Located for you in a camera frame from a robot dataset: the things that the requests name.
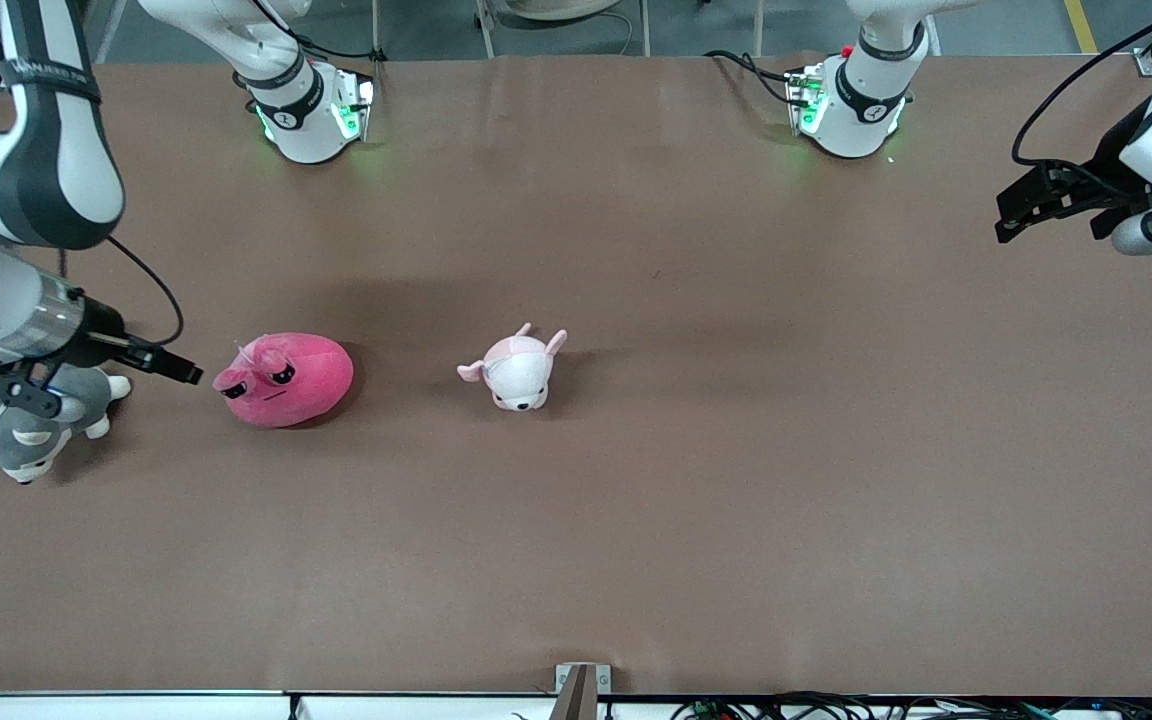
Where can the pale pink dog plush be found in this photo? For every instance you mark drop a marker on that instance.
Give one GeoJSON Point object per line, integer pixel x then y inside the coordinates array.
{"type": "Point", "coordinates": [516, 375]}

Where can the brown table cover sheet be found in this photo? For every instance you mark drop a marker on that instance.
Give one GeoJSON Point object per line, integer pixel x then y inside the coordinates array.
{"type": "Point", "coordinates": [636, 550]}

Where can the hot pink round plush toy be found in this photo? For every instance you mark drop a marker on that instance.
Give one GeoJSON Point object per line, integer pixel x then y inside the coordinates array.
{"type": "Point", "coordinates": [306, 385]}

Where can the metal bracket at table edge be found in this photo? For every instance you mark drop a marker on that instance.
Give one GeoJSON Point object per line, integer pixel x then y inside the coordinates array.
{"type": "Point", "coordinates": [581, 690]}

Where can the grey metal leg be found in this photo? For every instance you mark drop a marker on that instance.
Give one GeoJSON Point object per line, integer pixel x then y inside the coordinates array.
{"type": "Point", "coordinates": [486, 28]}
{"type": "Point", "coordinates": [645, 28]}
{"type": "Point", "coordinates": [378, 30]}
{"type": "Point", "coordinates": [759, 28]}

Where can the white round object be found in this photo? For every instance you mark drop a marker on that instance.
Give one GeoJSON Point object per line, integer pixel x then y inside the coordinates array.
{"type": "Point", "coordinates": [561, 8]}

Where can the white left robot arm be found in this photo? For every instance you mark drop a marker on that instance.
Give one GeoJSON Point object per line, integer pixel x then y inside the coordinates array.
{"type": "Point", "coordinates": [866, 110]}

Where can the grey husky plush toy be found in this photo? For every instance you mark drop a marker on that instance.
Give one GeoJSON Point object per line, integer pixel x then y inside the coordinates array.
{"type": "Point", "coordinates": [6, 450]}

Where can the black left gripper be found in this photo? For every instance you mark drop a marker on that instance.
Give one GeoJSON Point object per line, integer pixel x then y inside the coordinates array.
{"type": "Point", "coordinates": [1114, 158]}

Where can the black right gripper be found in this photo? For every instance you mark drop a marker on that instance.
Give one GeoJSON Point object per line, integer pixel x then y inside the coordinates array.
{"type": "Point", "coordinates": [103, 328]}

